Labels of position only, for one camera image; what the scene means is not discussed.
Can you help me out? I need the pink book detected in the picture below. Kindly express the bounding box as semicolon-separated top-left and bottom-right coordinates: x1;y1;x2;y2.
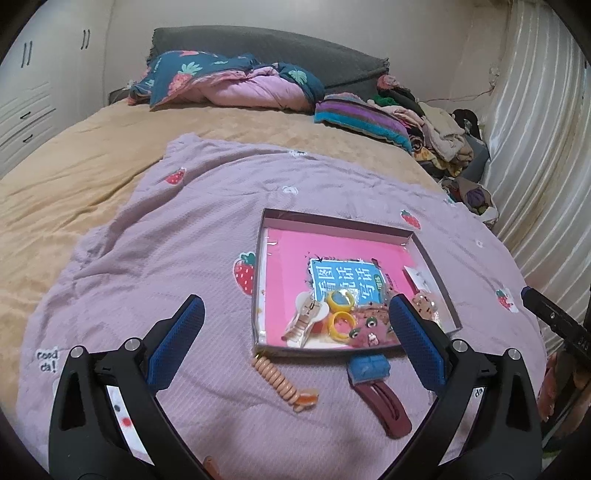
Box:
259;226;416;349

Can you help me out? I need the small white earring card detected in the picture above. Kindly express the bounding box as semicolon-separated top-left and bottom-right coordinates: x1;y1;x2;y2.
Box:
403;265;439;296

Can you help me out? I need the grey headboard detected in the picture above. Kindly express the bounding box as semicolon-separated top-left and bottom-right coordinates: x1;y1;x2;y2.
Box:
147;27;389;100

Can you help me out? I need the pearl hair clip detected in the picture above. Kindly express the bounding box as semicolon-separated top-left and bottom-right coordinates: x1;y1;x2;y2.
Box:
412;293;440;322

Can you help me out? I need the polka dot bow scrunchie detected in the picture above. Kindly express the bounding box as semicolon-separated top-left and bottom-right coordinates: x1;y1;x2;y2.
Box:
352;305;394;330

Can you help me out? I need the tan bed sheet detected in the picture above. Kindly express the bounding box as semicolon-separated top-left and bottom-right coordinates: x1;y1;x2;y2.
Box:
0;99;444;352

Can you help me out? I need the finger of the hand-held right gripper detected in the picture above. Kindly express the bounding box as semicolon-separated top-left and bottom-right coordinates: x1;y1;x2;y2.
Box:
521;286;591;365

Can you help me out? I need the thin wall cable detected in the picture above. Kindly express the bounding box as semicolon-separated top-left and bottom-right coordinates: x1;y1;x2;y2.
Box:
422;69;502;104

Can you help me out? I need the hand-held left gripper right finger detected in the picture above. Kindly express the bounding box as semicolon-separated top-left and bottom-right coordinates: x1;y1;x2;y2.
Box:
383;294;543;480

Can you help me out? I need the cream hair claw clip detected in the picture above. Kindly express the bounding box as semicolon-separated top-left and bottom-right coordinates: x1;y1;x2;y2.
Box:
283;292;331;348

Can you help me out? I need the pile of clothes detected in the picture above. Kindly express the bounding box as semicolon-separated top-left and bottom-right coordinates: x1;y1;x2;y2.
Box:
372;74;502;227

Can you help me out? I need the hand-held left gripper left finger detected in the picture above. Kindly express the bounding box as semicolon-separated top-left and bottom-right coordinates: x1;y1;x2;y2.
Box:
48;294;218;480

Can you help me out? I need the blue rectangular hair clip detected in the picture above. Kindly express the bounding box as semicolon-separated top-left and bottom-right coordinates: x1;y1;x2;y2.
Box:
347;353;391;384

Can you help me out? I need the striped pillow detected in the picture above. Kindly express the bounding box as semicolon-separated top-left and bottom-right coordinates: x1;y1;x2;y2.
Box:
314;92;414;153

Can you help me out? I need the brown cardboard box tray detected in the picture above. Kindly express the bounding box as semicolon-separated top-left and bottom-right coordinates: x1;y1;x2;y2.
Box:
252;208;463;358

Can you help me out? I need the maroon snap hair clip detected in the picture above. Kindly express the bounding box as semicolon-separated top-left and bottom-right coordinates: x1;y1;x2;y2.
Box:
353;379;413;439

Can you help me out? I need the yellow hoop earring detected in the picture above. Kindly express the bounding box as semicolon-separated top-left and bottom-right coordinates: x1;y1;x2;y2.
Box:
328;311;356;343
327;291;355;312

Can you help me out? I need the orange spiral hair tie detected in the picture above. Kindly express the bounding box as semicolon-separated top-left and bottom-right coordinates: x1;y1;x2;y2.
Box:
252;356;320;413

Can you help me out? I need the blue pink floral quilt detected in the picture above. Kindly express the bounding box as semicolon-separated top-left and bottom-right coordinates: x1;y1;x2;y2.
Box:
128;50;326;112

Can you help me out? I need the purple cloud print blanket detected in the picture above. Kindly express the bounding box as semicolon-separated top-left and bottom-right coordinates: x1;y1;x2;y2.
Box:
16;134;550;480

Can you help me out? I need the white wardrobe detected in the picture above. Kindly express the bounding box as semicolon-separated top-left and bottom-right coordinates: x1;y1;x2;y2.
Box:
0;9;114;181

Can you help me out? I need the white curtain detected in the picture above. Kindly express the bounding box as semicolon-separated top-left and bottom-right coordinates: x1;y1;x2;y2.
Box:
480;0;591;333

